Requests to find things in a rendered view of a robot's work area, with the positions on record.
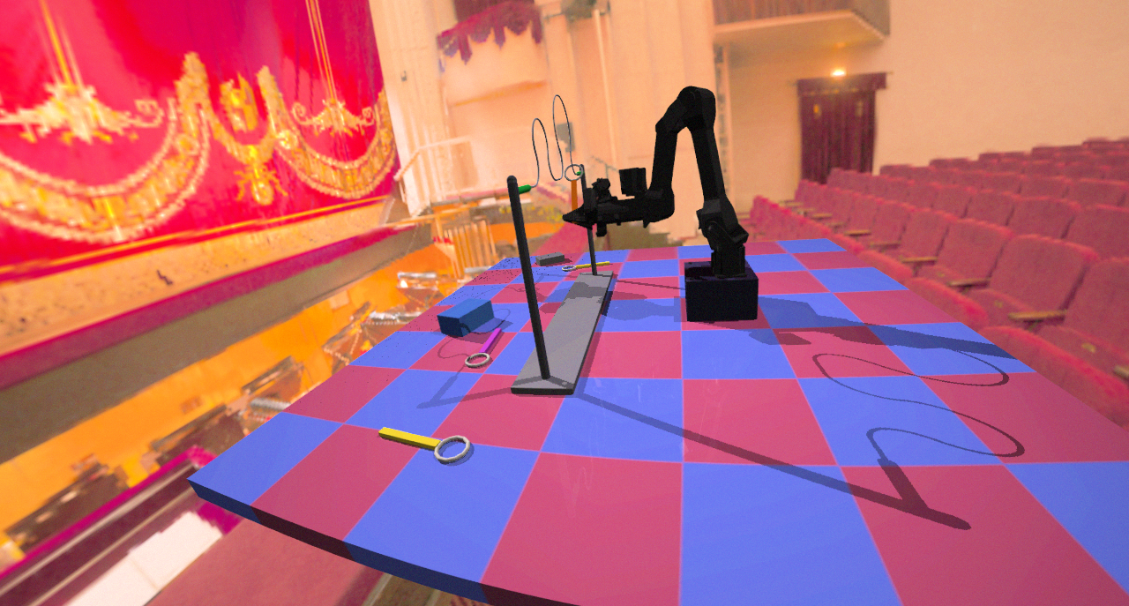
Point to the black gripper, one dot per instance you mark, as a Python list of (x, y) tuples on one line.
[(592, 212)]

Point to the white loop with magenta handle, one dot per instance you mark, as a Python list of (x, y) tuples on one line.
[(484, 349)]

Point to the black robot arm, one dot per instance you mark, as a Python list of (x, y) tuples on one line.
[(694, 108)]

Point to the blue block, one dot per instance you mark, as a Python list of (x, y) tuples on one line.
[(464, 317)]

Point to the orange handle with grey loop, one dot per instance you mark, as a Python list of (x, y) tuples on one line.
[(574, 186)]

